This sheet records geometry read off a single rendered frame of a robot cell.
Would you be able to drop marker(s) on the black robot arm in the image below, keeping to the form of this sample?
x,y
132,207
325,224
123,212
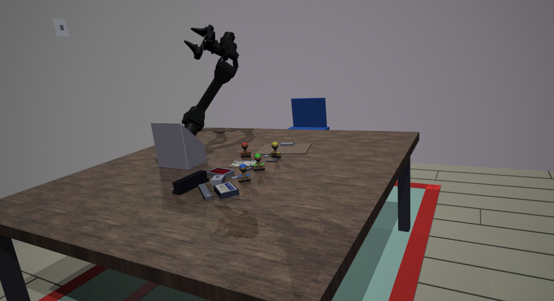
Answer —
x,y
194,118

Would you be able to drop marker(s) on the tan clipboard with grey clip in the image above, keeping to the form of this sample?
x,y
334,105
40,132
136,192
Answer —
x,y
285,148

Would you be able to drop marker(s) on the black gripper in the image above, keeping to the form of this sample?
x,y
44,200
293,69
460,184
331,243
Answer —
x,y
198,51

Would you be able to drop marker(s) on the blue-topped date stamp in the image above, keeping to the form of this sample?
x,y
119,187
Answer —
x,y
244,177

